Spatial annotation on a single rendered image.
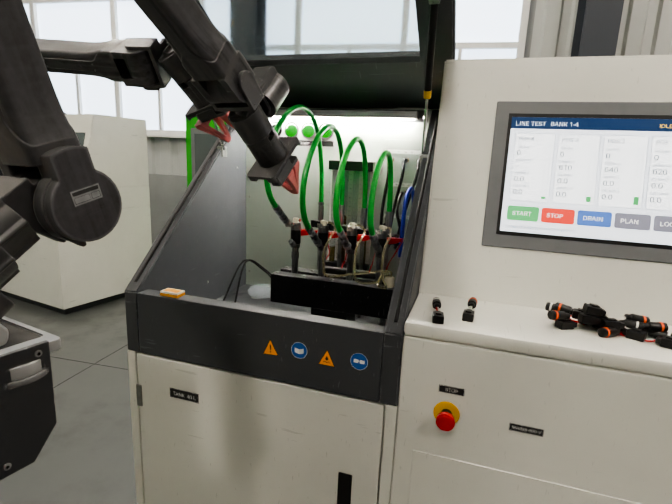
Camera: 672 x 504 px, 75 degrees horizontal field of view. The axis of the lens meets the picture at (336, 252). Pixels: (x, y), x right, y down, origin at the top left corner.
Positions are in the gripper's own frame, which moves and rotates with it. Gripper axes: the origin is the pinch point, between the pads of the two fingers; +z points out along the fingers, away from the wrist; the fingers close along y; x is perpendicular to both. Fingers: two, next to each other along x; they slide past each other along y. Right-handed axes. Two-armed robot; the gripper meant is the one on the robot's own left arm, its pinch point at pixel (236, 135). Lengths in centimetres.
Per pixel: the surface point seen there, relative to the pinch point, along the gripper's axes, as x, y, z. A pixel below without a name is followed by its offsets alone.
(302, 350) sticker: 31.3, -4.9, 36.8
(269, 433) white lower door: 46, 8, 50
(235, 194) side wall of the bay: -23, 40, 33
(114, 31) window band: -379, 417, 21
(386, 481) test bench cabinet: 50, -18, 63
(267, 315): 26.6, 1.6, 29.3
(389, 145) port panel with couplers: -40, -11, 40
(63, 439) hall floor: 53, 152, 86
